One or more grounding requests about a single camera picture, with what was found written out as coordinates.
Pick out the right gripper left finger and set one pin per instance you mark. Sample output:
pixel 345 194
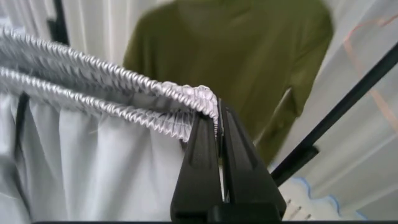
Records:
pixel 196 186

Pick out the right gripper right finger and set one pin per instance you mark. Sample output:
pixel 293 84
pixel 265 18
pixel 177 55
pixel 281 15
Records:
pixel 245 180

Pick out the pale grey shorts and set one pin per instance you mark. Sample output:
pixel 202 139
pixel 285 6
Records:
pixel 93 171

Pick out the green long-sleeved shirt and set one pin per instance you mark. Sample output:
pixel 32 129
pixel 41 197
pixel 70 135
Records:
pixel 233 62

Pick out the white laundry basket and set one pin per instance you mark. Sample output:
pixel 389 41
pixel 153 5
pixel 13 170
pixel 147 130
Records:
pixel 292 211

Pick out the black clothes rack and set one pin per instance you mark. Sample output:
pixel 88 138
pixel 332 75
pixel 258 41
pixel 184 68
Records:
pixel 342 109

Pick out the pink clothes hanger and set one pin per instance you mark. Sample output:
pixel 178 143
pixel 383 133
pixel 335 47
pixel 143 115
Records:
pixel 384 107

